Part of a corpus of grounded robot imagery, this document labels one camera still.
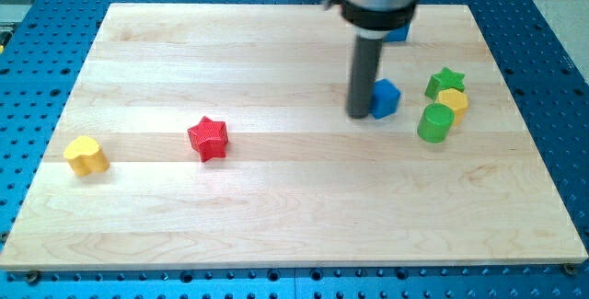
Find blue block behind arm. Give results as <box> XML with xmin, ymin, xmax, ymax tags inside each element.
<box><xmin>384</xmin><ymin>23</ymin><xmax>410</xmax><ymax>42</ymax></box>

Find red star block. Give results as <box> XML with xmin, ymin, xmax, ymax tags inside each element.
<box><xmin>187</xmin><ymin>116</ymin><xmax>229</xmax><ymax>162</ymax></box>

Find green star block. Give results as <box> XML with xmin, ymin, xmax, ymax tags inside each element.
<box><xmin>424</xmin><ymin>67</ymin><xmax>465</xmax><ymax>100</ymax></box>

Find blue pentagon block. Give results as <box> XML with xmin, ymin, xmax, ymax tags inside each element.
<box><xmin>370</xmin><ymin>79</ymin><xmax>401</xmax><ymax>119</ymax></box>

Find wooden board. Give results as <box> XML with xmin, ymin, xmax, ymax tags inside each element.
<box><xmin>1</xmin><ymin>4</ymin><xmax>587</xmax><ymax>270</ymax></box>

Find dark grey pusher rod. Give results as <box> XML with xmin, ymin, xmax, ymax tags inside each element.
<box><xmin>346</xmin><ymin>35</ymin><xmax>383</xmax><ymax>119</ymax></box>

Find green cylinder block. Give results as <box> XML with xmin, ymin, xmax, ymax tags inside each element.
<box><xmin>417</xmin><ymin>103</ymin><xmax>455</xmax><ymax>143</ymax></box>

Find yellow hexagon block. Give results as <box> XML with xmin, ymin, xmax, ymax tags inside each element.
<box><xmin>435</xmin><ymin>88</ymin><xmax>468</xmax><ymax>126</ymax></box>

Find yellow heart block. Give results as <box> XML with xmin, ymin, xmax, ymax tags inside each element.
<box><xmin>64</xmin><ymin>135</ymin><xmax>110</xmax><ymax>177</ymax></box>

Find blue perforated table plate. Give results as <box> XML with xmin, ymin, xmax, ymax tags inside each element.
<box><xmin>1</xmin><ymin>0</ymin><xmax>588</xmax><ymax>298</ymax></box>

